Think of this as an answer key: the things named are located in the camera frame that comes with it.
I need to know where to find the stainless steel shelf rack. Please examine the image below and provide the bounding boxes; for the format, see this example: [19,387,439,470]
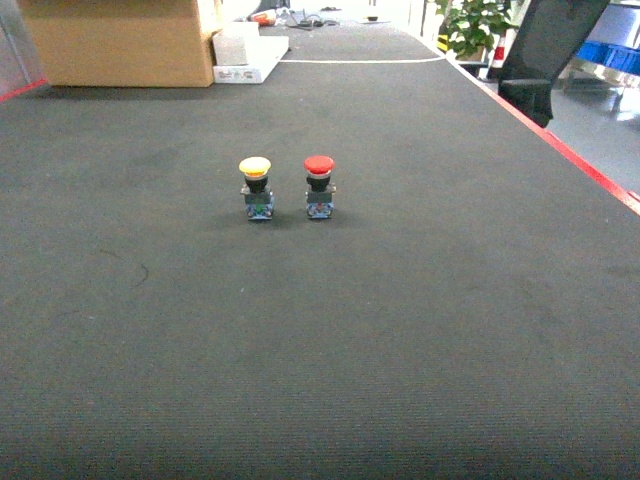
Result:
[562,1,639,113]

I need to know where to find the green potted plant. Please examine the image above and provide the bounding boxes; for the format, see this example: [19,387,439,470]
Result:
[436,0,518,61]

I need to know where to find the large cardboard box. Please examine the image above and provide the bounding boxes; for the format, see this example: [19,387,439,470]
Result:
[17,0,222,88]

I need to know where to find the white flat box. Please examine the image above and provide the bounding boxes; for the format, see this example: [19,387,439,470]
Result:
[212,22,290,84]

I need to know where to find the yellow mushroom push button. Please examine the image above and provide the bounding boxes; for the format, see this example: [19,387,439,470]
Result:
[239,156,274,221]

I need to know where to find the red mushroom push button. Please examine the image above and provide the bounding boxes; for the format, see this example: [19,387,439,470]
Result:
[303,155,336,219]

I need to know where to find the black office chair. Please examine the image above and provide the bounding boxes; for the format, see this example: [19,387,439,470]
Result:
[498,0,608,128]

